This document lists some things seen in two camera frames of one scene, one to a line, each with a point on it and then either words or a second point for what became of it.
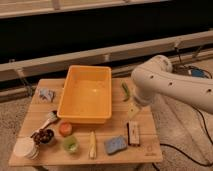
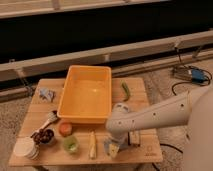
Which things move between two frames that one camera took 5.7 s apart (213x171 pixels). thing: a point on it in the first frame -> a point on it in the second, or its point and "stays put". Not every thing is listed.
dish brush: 51,116 stays put
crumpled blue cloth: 46,93 stays put
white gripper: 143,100 -> 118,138
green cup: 70,144 stays put
